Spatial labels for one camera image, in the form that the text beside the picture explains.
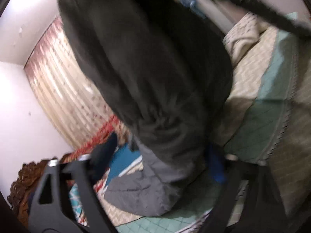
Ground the grey puffer jacket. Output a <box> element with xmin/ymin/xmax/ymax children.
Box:
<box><xmin>58</xmin><ymin>0</ymin><xmax>310</xmax><ymax>217</ymax></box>

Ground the teal white patterned pillow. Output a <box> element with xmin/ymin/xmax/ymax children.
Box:
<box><xmin>69</xmin><ymin>183</ymin><xmax>89</xmax><ymax>227</ymax></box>

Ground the carved wooden headboard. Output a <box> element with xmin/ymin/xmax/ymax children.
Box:
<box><xmin>7</xmin><ymin>159</ymin><xmax>51</xmax><ymax>228</ymax></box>

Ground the beige leaf-print curtain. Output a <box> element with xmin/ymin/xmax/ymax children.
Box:
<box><xmin>24</xmin><ymin>16</ymin><xmax>127</xmax><ymax>149</ymax></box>

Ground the red floral quilt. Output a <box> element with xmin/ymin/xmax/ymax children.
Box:
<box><xmin>61</xmin><ymin>115</ymin><xmax>120</xmax><ymax>163</ymax></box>

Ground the white cabinet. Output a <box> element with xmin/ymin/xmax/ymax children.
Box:
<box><xmin>196</xmin><ymin>0</ymin><xmax>247</xmax><ymax>35</ymax></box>

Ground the blue plastic bag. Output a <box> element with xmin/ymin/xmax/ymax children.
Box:
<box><xmin>177</xmin><ymin>0</ymin><xmax>207</xmax><ymax>19</ymax></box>

